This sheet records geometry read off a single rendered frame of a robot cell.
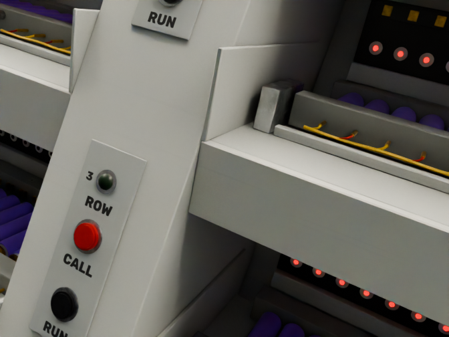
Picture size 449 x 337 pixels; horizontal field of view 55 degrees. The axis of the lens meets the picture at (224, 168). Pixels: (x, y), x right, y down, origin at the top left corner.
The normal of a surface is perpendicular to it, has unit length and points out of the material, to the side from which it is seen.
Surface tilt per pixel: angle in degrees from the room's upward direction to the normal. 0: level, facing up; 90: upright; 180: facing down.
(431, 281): 110
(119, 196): 90
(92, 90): 90
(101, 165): 90
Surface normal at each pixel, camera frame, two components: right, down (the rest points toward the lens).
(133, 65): -0.36, -0.07
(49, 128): -0.45, 0.26
